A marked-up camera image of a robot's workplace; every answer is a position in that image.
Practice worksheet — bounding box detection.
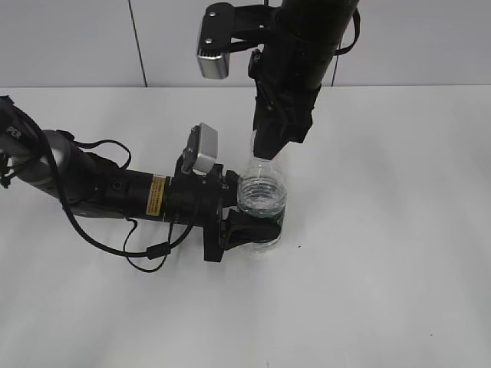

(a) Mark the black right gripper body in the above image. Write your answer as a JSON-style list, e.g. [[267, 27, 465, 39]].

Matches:
[[248, 45, 321, 115]]

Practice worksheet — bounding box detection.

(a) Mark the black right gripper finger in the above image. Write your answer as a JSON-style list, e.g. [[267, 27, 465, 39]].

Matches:
[[252, 86, 315, 159]]

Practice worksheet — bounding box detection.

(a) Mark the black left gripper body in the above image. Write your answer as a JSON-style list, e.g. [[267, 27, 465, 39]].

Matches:
[[165, 157, 227, 263]]

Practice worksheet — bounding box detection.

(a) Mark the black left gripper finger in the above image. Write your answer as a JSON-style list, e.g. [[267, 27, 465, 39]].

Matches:
[[221, 209, 282, 251], [222, 170, 239, 208]]

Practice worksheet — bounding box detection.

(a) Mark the clear cestbon water bottle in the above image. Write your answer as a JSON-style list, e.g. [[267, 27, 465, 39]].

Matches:
[[236, 130, 288, 255]]

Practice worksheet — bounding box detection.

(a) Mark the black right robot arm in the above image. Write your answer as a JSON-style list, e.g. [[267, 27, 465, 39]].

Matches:
[[249, 1, 361, 160]]

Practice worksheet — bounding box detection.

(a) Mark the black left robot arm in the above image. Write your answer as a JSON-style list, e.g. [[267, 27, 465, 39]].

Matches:
[[1, 96, 282, 262]]

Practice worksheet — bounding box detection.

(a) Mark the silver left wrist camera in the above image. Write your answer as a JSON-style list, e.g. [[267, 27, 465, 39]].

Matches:
[[180, 123, 218, 175]]

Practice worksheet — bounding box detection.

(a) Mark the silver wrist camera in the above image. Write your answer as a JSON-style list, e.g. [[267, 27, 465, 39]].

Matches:
[[180, 123, 218, 175], [195, 2, 283, 81]]

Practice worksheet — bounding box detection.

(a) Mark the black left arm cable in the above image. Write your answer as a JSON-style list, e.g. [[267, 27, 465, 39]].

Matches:
[[0, 97, 196, 273]]

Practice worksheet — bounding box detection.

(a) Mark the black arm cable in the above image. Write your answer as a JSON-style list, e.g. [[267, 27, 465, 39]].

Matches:
[[333, 7, 361, 57], [0, 97, 196, 273]]

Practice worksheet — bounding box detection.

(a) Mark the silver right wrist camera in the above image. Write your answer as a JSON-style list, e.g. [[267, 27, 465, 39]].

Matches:
[[195, 2, 283, 81]]

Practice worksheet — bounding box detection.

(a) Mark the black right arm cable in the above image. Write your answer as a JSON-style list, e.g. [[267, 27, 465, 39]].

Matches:
[[333, 7, 361, 57]]

